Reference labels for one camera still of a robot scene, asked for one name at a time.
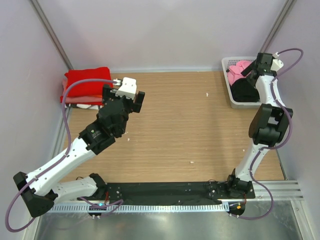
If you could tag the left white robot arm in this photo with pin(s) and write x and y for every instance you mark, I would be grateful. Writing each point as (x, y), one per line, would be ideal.
(41, 189)

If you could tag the slotted cable duct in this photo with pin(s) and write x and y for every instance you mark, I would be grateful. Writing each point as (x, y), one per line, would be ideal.
(86, 208)

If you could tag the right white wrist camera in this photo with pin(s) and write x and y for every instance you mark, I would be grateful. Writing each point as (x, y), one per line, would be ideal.
(277, 64)

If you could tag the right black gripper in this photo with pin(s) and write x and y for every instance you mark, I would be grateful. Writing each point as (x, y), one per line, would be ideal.
(248, 69)

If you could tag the folded shirt stack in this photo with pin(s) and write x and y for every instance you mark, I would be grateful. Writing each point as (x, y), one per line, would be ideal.
(89, 93)

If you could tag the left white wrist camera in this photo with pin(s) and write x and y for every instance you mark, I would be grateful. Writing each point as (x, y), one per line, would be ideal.
(127, 87)

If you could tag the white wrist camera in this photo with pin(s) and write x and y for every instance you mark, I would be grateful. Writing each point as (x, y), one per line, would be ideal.
(277, 64)
(127, 87)

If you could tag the pink t-shirt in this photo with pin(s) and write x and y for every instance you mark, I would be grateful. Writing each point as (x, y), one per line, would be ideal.
(234, 71)

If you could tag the white plastic basket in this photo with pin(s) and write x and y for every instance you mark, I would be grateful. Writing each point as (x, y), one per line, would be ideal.
(232, 61)

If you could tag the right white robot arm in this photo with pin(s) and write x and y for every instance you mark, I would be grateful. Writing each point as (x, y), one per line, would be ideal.
(268, 127)

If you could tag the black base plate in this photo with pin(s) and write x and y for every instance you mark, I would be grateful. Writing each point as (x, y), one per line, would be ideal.
(171, 193)

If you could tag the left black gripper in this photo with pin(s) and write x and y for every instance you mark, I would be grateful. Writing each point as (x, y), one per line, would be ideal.
(135, 106)

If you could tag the black t-shirt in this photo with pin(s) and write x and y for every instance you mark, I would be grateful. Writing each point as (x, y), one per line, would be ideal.
(243, 92)

